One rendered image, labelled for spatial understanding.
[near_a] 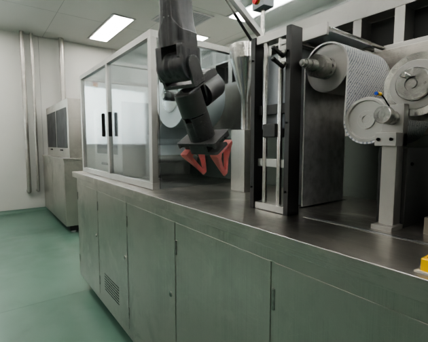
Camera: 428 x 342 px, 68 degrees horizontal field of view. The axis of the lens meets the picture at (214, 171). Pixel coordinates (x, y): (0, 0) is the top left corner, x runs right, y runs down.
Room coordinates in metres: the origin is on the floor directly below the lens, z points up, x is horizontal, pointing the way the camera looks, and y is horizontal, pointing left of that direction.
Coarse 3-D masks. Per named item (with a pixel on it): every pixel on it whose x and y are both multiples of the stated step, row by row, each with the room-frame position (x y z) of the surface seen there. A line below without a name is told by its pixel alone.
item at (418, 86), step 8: (408, 72) 0.76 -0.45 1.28; (416, 72) 0.74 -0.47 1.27; (424, 72) 0.73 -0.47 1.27; (400, 80) 0.77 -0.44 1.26; (408, 80) 0.76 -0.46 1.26; (416, 80) 0.75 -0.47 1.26; (424, 80) 0.73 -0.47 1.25; (400, 88) 0.77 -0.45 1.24; (408, 88) 0.76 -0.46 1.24; (416, 88) 0.74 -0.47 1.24; (424, 88) 0.73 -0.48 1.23; (400, 96) 0.77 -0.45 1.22; (408, 96) 0.75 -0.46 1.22; (416, 96) 0.74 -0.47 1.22; (424, 96) 0.74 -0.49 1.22
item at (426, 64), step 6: (414, 60) 0.76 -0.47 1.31; (420, 60) 0.75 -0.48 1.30; (426, 60) 0.74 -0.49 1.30; (402, 66) 0.78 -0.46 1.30; (408, 66) 0.77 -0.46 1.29; (414, 66) 0.76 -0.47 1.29; (420, 66) 0.75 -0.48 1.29; (426, 66) 0.74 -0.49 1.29; (396, 72) 0.80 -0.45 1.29; (396, 78) 0.79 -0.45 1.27; (390, 90) 0.81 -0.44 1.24; (396, 96) 0.79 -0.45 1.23; (426, 96) 0.74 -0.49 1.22; (396, 102) 0.79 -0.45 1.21; (402, 102) 0.78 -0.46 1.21; (408, 102) 0.77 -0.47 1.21; (414, 102) 0.76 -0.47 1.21; (420, 102) 0.75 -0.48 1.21; (426, 102) 0.74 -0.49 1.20; (414, 108) 0.76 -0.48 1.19
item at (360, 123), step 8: (352, 104) 0.89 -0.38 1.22; (360, 104) 0.88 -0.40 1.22; (368, 104) 0.86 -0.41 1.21; (376, 104) 0.84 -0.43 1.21; (384, 104) 0.82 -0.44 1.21; (352, 112) 0.90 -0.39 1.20; (360, 112) 0.88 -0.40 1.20; (368, 112) 0.85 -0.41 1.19; (352, 120) 0.90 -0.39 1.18; (360, 120) 0.87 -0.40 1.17; (368, 120) 0.86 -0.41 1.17; (352, 128) 0.89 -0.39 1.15; (360, 128) 0.88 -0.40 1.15; (368, 128) 0.86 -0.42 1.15; (376, 128) 0.84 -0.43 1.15; (352, 136) 0.89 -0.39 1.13; (360, 136) 0.87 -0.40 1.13; (368, 136) 0.86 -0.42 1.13
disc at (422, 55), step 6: (414, 54) 0.77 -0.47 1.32; (420, 54) 0.76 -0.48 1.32; (426, 54) 0.75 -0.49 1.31; (402, 60) 0.79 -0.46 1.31; (408, 60) 0.78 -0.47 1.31; (396, 66) 0.80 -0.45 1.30; (390, 72) 0.81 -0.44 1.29; (390, 78) 0.81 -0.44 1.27; (390, 84) 0.81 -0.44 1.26; (384, 90) 0.82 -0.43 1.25; (390, 96) 0.81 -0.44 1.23; (390, 102) 0.81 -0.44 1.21; (420, 108) 0.75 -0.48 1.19; (426, 108) 0.74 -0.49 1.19; (408, 114) 0.77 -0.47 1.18; (414, 114) 0.76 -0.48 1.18; (420, 114) 0.75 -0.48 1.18
